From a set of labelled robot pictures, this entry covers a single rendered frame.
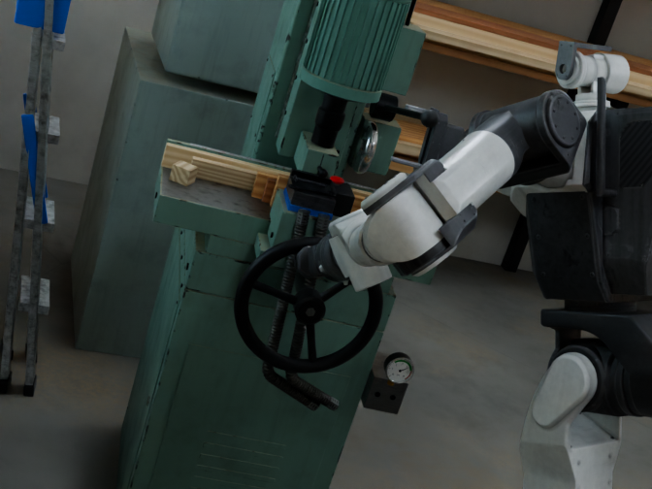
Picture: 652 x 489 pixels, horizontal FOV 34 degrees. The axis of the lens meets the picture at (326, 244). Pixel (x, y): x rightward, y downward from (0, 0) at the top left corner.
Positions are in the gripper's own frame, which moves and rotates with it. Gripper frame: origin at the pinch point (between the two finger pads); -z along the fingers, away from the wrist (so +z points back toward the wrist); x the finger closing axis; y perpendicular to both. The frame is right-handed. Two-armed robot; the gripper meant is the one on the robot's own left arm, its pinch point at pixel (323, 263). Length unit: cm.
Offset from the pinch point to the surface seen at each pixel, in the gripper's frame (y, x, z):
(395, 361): -19.4, 21.5, -29.4
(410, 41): 52, 33, -34
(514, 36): 101, 137, -195
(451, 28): 104, 110, -194
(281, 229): 8.3, -4.1, -14.3
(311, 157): 24.7, 6.6, -27.7
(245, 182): 21.4, -6.3, -36.2
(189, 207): 15.0, -20.4, -24.1
